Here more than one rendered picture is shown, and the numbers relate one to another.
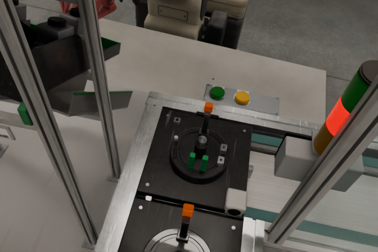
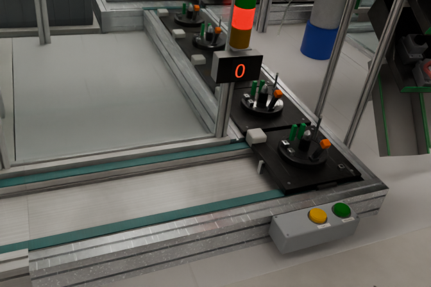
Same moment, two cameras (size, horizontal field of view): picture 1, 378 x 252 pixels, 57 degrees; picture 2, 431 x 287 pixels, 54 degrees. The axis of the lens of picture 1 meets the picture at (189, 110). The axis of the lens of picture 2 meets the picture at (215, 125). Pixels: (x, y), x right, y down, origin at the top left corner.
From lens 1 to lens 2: 136 cm
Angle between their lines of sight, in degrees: 90
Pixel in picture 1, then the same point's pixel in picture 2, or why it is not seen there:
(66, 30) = (410, 40)
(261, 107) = (294, 216)
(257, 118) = (287, 207)
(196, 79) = (388, 276)
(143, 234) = (289, 111)
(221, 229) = (252, 124)
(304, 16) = not seen: outside the picture
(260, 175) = (251, 180)
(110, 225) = (308, 112)
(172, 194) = not seen: hidden behind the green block
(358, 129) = not seen: outside the picture
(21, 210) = (360, 131)
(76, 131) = (398, 177)
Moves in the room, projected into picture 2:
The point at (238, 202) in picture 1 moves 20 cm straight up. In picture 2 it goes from (254, 131) to (267, 69)
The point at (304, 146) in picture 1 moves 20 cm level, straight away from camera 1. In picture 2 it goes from (249, 52) to (251, 91)
